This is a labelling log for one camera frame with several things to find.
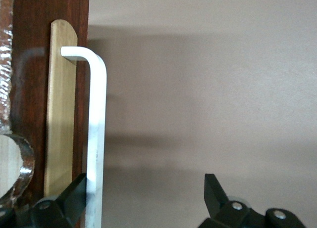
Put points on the brown table mat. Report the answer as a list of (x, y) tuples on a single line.
[(210, 89)]

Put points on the light wooden stick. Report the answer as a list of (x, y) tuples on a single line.
[(60, 114)]

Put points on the wooden drawer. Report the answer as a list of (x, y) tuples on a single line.
[(32, 64)]

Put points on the silver foil notch lining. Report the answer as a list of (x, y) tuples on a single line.
[(26, 161)]

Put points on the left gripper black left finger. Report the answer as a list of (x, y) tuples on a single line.
[(64, 208)]

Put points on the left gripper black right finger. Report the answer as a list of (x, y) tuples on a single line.
[(223, 210)]

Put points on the crinkled silver foil strip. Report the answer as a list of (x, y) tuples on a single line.
[(5, 64)]

